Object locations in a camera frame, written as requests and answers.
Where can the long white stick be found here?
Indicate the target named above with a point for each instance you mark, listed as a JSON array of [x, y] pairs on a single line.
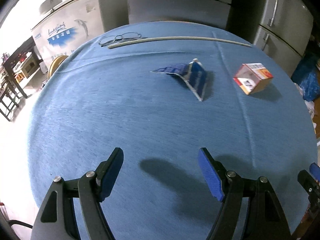
[[180, 39]]

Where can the plain grey refrigerator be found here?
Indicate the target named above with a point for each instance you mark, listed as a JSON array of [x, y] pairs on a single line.
[[180, 7]]

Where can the blue foil packet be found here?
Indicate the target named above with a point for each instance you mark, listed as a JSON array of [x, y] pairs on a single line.
[[195, 77]]

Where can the white chest freezer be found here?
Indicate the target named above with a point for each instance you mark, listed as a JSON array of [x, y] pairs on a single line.
[[67, 32]]

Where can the round wooden stool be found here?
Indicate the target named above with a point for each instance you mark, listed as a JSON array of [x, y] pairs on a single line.
[[56, 66]]

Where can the large blue plastic bag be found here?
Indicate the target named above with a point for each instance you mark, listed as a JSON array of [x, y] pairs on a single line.
[[308, 77]]

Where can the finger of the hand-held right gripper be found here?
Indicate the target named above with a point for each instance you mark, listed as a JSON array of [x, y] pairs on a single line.
[[308, 182], [315, 170]]

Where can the eyeglasses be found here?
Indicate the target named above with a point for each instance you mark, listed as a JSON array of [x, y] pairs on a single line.
[[120, 38]]

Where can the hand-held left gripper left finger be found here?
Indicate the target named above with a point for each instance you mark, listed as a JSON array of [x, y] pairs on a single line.
[[110, 177]]

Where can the black metal frame table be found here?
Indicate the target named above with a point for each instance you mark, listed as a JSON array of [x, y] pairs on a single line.
[[17, 62]]

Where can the orange cardboard box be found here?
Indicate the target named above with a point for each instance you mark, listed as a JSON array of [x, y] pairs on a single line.
[[252, 78]]

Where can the blue tablecloth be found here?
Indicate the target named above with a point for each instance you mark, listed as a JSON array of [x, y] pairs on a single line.
[[150, 130]]

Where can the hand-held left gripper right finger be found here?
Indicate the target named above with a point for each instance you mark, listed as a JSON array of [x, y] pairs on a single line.
[[210, 177]]

